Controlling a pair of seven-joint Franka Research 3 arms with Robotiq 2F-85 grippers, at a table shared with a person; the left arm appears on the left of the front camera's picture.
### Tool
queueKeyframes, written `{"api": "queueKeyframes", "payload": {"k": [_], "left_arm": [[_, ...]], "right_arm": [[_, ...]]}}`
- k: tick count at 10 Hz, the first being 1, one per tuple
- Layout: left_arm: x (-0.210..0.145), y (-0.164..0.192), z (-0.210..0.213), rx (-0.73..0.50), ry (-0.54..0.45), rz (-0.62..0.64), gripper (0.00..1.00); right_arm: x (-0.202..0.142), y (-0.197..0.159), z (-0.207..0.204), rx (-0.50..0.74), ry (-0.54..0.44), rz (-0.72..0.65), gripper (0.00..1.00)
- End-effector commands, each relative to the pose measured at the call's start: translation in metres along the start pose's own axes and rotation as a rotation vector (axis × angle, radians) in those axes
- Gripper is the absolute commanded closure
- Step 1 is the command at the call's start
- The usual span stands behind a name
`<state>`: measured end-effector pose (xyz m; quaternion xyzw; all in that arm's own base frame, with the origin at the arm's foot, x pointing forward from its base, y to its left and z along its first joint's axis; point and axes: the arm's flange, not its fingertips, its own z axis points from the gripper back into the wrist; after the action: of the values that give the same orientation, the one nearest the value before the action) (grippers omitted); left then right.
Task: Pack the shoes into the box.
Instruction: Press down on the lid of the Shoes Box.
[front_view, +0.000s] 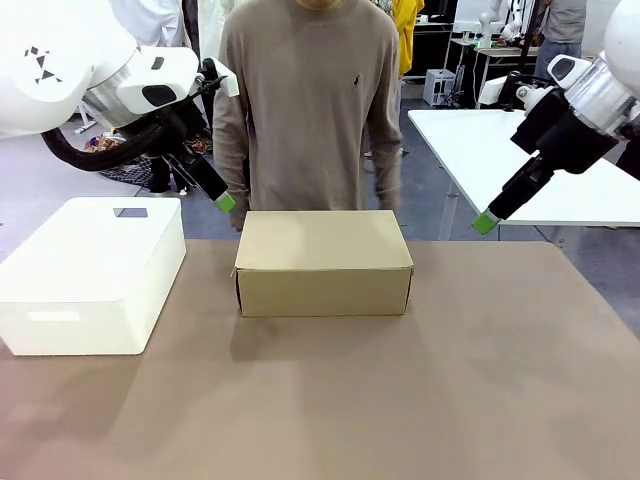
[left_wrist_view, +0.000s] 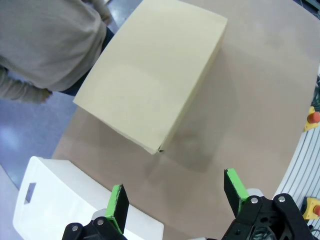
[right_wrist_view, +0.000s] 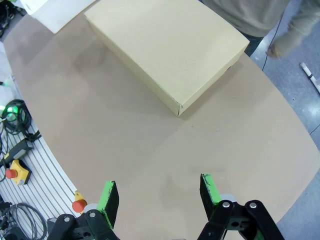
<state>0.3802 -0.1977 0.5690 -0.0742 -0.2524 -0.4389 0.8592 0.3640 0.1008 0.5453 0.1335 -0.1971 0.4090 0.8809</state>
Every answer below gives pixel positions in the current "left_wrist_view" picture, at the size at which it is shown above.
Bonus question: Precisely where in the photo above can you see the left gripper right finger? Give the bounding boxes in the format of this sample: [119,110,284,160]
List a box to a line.
[221,168,310,240]

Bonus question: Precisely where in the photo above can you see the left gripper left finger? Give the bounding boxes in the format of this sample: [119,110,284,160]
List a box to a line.
[61,184,130,240]

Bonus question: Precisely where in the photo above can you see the beige cardboard shoe box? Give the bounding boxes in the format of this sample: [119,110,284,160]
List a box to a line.
[72,0,228,155]

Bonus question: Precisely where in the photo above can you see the white ribbed robot base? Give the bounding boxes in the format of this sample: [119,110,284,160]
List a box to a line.
[273,124,320,201]

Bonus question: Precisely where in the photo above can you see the person's left forearm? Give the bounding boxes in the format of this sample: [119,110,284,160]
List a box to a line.
[83,0,113,25]

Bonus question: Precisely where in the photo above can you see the person's right forearm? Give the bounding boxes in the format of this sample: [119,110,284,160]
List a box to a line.
[0,66,53,105]

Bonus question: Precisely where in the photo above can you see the white foam box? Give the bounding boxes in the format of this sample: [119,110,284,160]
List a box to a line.
[12,156,165,240]

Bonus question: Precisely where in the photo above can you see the yellow red emergency stop button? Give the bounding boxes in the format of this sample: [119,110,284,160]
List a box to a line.
[303,106,320,132]
[301,196,320,221]

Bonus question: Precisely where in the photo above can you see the person in beige sweater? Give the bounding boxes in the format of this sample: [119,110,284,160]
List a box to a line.
[0,0,115,97]

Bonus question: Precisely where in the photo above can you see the green cable bundle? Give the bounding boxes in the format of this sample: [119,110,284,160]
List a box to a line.
[313,74,320,111]

